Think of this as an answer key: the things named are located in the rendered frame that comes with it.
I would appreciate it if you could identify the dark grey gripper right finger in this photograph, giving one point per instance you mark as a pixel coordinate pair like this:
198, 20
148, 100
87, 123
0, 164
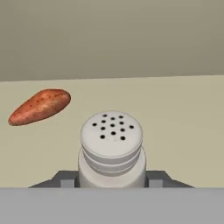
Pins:
159, 178

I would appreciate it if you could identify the white shaker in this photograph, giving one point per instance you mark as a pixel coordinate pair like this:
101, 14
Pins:
112, 151

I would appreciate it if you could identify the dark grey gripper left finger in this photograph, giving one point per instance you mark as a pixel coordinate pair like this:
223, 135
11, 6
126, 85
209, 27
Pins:
65, 178

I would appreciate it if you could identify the orange sweet potato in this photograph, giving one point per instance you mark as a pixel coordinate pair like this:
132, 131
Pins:
39, 106

